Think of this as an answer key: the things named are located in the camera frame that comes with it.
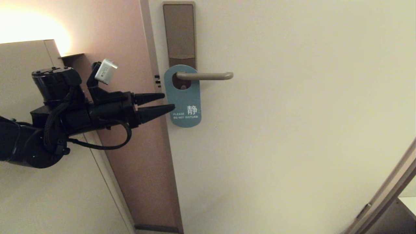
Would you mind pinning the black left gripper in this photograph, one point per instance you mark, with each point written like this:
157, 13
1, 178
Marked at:
113, 112

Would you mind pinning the blue and white door hanger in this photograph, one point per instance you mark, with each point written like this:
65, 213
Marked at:
183, 104

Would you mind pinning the bronze door lock plate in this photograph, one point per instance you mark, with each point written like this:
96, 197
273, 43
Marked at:
179, 32

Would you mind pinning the white door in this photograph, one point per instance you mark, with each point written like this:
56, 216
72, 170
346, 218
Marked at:
292, 130

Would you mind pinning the dark grey baseboard strip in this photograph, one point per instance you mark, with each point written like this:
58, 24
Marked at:
156, 228

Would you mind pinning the small metal trim hinge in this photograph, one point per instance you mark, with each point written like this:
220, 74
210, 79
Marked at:
364, 211

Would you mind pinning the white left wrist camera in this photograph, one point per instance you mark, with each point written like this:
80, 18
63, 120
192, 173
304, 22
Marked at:
106, 71

